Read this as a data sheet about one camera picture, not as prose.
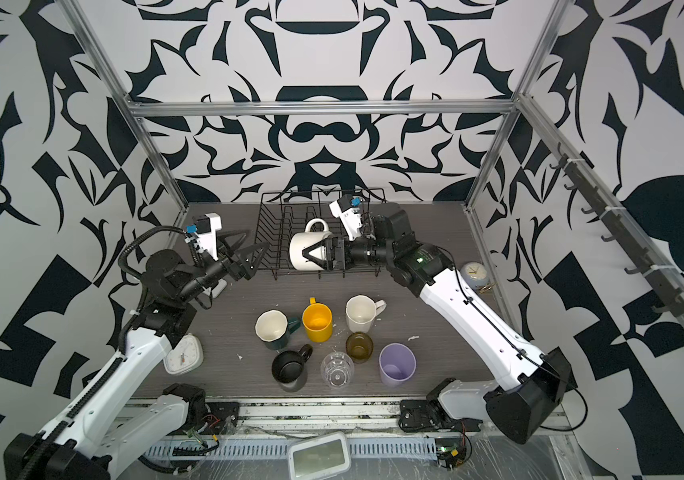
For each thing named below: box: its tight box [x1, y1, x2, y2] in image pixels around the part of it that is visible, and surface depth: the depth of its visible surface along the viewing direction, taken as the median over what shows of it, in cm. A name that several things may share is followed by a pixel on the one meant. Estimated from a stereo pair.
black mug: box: [271, 344, 313, 393], surface depth 81 cm
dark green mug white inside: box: [254, 309, 301, 350], surface depth 82 cm
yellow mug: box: [302, 297, 334, 343], surface depth 85 cm
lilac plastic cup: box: [378, 342, 417, 387], surface depth 75 cm
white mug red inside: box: [289, 218, 334, 271], surface depth 65 cm
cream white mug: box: [345, 294, 387, 333], surface depth 85 cm
